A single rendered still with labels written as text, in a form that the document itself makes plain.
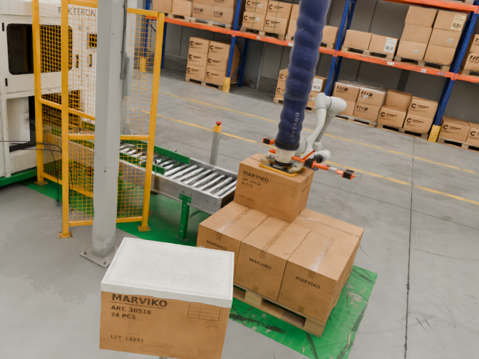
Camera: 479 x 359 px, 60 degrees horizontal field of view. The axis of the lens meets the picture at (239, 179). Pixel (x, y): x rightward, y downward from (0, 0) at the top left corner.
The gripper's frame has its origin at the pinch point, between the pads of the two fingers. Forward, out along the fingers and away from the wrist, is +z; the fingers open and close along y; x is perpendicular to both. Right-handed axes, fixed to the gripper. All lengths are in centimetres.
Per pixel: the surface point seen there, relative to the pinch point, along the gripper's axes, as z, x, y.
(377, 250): -100, -67, 108
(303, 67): 10, 23, -80
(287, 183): 18.8, 11.5, 17.8
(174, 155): -15, 161, 47
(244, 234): 67, 21, 53
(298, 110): 6.8, 20.4, -43.9
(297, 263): 75, -30, 53
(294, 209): 18.1, 0.6, 39.8
